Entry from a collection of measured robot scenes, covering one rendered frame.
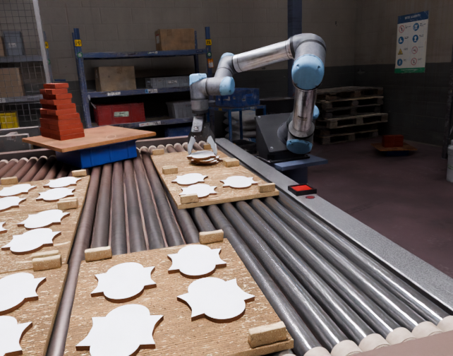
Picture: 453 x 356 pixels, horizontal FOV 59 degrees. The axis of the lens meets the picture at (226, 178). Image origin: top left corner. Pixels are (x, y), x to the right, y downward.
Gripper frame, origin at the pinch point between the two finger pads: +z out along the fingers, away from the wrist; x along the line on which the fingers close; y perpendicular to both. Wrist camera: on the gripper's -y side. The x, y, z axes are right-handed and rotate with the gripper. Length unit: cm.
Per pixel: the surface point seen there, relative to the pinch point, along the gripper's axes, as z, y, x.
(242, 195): 4, -48, -20
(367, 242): 6, -81, -52
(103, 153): 0, 9, 50
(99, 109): 11, 357, 190
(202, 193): 2.8, -47.8, -6.3
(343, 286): 6, -101, -42
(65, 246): 4, -85, 24
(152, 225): 5, -69, 6
